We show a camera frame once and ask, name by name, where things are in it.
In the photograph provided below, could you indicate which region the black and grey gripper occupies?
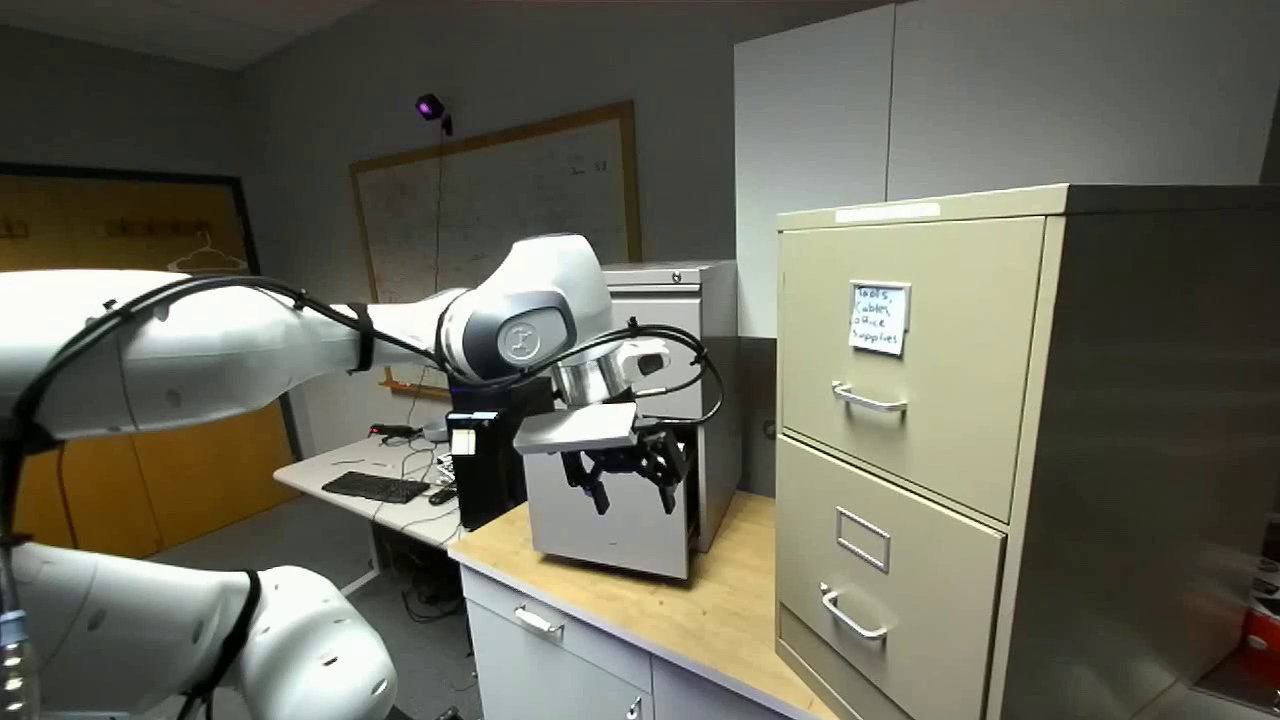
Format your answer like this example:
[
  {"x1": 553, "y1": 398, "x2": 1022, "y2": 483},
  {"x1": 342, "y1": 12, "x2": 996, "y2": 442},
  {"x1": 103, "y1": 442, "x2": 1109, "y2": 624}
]
[{"x1": 556, "y1": 336, "x2": 688, "y2": 518}]

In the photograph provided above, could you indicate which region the grey cabinet drawer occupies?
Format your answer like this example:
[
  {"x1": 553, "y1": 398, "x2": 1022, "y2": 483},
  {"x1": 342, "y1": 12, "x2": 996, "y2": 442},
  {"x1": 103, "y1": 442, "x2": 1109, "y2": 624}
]
[{"x1": 512, "y1": 411, "x2": 697, "y2": 582}]

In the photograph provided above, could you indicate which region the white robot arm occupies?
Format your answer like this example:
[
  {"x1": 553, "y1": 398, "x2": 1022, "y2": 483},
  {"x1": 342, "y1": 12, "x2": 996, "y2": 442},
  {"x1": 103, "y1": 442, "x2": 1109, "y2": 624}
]
[{"x1": 0, "y1": 235, "x2": 653, "y2": 720}]

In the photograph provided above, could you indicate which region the small grey drawer cabinet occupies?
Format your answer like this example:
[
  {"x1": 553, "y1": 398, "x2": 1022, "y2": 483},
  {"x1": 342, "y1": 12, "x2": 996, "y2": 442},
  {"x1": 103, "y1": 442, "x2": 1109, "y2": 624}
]
[{"x1": 524, "y1": 255, "x2": 748, "y2": 584}]

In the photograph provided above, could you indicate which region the black computer tower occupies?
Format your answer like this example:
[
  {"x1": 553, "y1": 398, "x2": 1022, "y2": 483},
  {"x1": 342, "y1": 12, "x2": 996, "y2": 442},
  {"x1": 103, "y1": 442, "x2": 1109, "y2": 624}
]
[{"x1": 446, "y1": 379, "x2": 553, "y2": 527}]

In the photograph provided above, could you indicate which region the wooden top grey desk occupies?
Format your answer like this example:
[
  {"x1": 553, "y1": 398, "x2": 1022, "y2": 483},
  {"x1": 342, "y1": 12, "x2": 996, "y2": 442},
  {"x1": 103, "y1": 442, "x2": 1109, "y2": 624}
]
[{"x1": 451, "y1": 492, "x2": 835, "y2": 720}]

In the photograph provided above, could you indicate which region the white background desk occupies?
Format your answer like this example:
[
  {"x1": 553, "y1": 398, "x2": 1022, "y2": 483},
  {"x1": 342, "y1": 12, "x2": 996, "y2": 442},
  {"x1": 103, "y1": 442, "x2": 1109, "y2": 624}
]
[{"x1": 274, "y1": 438, "x2": 460, "y2": 547}]

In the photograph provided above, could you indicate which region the black keyboard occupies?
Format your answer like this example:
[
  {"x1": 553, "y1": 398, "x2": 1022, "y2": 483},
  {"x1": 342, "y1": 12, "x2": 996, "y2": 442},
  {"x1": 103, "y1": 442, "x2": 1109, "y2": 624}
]
[{"x1": 319, "y1": 471, "x2": 429, "y2": 503}]

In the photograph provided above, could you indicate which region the white paper label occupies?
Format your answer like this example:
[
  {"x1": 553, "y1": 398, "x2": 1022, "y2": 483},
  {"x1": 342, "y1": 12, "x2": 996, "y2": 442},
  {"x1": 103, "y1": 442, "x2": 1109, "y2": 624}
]
[{"x1": 847, "y1": 280, "x2": 911, "y2": 357}]

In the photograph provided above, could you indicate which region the beige tall filing cabinet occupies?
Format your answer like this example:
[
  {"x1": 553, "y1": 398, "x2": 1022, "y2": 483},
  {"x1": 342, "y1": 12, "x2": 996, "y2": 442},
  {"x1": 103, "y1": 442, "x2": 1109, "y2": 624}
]
[{"x1": 777, "y1": 185, "x2": 1280, "y2": 720}]

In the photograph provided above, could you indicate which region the orange wooden door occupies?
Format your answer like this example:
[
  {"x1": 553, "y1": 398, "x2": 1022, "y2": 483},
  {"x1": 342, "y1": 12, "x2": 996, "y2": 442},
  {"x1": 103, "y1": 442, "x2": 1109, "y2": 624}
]
[{"x1": 0, "y1": 161, "x2": 302, "y2": 561}]

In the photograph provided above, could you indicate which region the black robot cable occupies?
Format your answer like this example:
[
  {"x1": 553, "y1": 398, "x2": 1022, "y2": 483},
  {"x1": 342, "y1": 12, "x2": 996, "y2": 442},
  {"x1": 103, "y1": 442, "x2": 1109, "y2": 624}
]
[{"x1": 0, "y1": 271, "x2": 733, "y2": 538}]

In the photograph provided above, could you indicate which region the framed whiteboard on wall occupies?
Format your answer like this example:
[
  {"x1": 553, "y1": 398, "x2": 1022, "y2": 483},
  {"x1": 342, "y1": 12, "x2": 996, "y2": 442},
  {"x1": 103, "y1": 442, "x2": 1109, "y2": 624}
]
[{"x1": 351, "y1": 99, "x2": 641, "y2": 302}]

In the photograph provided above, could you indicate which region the purple lit wall camera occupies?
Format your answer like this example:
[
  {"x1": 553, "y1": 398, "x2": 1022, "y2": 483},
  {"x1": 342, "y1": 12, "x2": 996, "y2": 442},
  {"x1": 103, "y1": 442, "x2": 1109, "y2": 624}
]
[{"x1": 417, "y1": 92, "x2": 451, "y2": 138}]

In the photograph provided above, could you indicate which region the white wall cabinet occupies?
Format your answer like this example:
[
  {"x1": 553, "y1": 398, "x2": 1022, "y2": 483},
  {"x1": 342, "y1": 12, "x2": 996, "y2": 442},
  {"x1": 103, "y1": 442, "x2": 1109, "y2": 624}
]
[{"x1": 733, "y1": 0, "x2": 1280, "y2": 340}]

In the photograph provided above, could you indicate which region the wire clothes hanger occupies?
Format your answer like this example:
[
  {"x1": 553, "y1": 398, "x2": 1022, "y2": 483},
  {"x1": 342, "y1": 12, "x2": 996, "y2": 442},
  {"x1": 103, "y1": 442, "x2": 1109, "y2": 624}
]
[{"x1": 172, "y1": 240, "x2": 249, "y2": 278}]

